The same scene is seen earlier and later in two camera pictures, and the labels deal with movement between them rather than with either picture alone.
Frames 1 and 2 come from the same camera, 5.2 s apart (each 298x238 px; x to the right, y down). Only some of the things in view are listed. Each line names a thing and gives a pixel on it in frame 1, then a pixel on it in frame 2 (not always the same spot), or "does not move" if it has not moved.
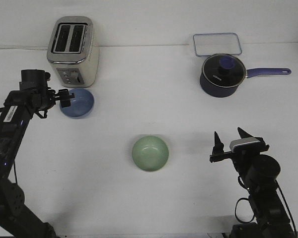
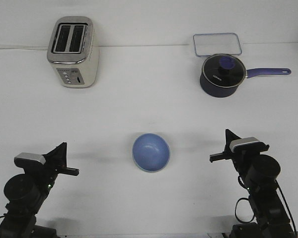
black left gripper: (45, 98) -> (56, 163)
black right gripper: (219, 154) -> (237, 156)
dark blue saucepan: (218, 91) does not move
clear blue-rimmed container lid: (209, 44) does not move
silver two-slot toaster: (73, 51) does not move
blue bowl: (81, 104) -> (151, 152)
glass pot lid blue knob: (223, 70) does not move
